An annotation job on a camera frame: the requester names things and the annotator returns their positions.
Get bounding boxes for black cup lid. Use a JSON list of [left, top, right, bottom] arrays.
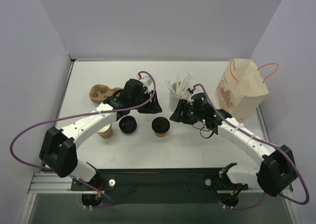
[[152, 116, 170, 134]]

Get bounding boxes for single brown paper cup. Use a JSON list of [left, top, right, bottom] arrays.
[[154, 131, 167, 138]]

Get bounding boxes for stack of brown paper cups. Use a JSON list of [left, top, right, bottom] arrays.
[[97, 124, 113, 139]]

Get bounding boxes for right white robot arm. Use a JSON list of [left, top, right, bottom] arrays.
[[170, 93, 297, 197]]

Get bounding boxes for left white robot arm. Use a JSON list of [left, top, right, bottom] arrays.
[[39, 76, 162, 190]]

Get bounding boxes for paper takeout bag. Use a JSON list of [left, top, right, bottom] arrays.
[[215, 59, 279, 122]]

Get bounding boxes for white straw holder cup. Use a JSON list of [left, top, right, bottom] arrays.
[[169, 91, 189, 112]]

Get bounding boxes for stack of black lids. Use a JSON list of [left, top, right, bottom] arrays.
[[119, 115, 137, 134]]

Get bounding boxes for brown cardboard cup carrier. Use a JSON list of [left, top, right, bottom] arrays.
[[89, 84, 122, 104]]

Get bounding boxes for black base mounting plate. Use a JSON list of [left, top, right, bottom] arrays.
[[71, 168, 248, 207]]

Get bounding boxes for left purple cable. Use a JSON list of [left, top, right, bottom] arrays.
[[9, 71, 157, 172]]

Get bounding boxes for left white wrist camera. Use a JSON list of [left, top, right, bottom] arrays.
[[138, 76, 153, 88]]

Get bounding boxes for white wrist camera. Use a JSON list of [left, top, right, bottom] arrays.
[[138, 76, 153, 88], [187, 86, 196, 103]]

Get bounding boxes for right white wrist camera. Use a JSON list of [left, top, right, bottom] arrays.
[[187, 86, 196, 103]]

